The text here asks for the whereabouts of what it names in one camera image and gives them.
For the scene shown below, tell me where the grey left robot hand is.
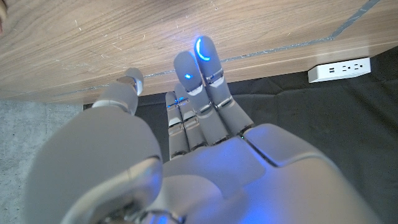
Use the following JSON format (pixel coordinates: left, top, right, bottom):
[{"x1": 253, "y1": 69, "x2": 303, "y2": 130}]
[{"x1": 24, "y1": 35, "x2": 383, "y2": 224}]

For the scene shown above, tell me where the black fabric backdrop curtain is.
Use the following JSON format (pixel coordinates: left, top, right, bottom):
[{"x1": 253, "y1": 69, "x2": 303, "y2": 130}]
[{"x1": 83, "y1": 46, "x2": 398, "y2": 218}]

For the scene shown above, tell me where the white power strip box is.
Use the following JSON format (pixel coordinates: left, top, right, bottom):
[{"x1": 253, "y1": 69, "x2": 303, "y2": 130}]
[{"x1": 307, "y1": 57, "x2": 371, "y2": 83}]

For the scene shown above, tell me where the grey tape workspace outline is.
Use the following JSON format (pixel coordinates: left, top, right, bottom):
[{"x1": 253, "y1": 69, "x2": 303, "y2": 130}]
[{"x1": 55, "y1": 0, "x2": 382, "y2": 96}]

